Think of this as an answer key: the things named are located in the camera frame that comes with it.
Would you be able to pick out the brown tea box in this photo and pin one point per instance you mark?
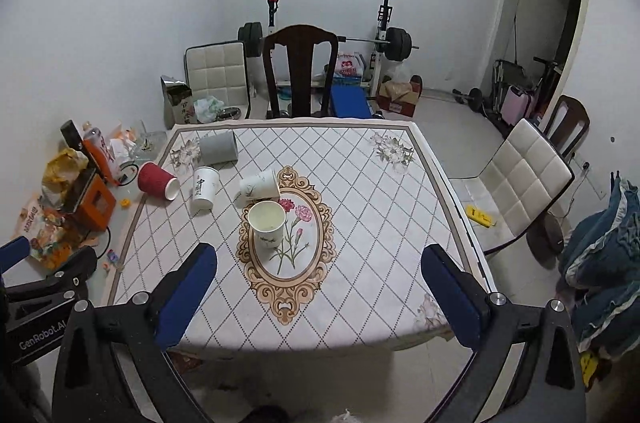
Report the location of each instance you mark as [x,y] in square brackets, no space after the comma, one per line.
[177,105]

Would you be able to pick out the white weight rack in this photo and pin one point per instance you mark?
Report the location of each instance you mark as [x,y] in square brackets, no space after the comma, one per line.
[383,33]

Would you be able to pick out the white cup with dark print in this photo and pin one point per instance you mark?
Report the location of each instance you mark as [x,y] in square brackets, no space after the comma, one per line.
[205,193]

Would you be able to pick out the diamond patterned floral tablecloth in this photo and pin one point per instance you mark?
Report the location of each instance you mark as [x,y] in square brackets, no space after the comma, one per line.
[375,228]

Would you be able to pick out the orange box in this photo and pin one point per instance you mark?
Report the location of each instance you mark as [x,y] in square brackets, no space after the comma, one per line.
[92,205]

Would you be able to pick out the grey cup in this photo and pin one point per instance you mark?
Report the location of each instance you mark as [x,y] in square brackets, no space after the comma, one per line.
[219,148]

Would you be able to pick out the printed snack bag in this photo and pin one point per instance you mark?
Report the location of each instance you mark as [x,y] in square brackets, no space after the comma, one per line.
[47,235]

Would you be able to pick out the orange packet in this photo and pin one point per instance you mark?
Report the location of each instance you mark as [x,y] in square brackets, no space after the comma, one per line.
[100,158]

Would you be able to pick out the white floral paper cup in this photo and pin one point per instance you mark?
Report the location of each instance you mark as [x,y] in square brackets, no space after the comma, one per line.
[257,188]

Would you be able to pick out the white paper cup green sprig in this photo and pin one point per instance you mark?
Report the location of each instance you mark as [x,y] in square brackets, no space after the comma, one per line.
[267,228]

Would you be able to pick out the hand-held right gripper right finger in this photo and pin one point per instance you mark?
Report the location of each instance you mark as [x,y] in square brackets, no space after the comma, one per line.
[455,298]

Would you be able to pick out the dark wooden chair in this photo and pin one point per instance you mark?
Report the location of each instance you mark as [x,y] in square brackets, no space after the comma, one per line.
[572,113]
[300,53]

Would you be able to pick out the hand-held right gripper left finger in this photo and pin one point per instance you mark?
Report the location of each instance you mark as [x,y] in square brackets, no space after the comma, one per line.
[187,298]

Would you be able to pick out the blue bench pad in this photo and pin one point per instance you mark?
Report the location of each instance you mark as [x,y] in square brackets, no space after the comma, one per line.
[350,100]

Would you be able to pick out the black dumbbell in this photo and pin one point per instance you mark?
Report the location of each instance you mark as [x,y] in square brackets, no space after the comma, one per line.
[474,96]

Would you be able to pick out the pink suitcase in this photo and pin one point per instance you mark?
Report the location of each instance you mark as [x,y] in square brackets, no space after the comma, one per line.
[517,103]

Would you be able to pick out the black barbell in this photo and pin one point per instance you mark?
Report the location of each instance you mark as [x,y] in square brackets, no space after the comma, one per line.
[400,43]

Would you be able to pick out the yellow packet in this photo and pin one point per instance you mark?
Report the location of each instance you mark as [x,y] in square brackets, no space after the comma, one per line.
[479,215]

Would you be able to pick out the yellow tag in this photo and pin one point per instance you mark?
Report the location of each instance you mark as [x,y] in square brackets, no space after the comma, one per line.
[590,365]

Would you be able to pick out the green and white plastic bag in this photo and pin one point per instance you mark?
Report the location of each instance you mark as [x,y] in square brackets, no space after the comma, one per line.
[207,108]

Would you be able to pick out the yellow plastic bag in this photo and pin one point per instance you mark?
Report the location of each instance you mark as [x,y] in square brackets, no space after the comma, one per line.
[62,165]

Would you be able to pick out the blue ruffled cloth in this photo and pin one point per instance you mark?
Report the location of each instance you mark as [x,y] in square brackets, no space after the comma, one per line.
[605,263]

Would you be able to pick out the black scooter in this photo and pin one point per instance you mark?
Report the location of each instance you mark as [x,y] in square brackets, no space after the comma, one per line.
[547,75]

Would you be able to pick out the white padded chair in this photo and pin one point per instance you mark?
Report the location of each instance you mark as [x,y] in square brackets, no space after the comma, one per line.
[217,70]
[520,173]

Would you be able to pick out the cardboard box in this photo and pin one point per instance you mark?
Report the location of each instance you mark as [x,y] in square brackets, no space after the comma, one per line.
[400,95]

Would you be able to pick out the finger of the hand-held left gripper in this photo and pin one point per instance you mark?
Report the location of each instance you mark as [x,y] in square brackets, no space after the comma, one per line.
[12,252]
[75,265]

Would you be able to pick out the red and white plastic bag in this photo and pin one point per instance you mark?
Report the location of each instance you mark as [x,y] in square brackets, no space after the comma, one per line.
[348,65]

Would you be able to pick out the red ribbed paper cup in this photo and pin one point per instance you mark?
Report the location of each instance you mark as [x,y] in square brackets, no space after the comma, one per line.
[155,178]

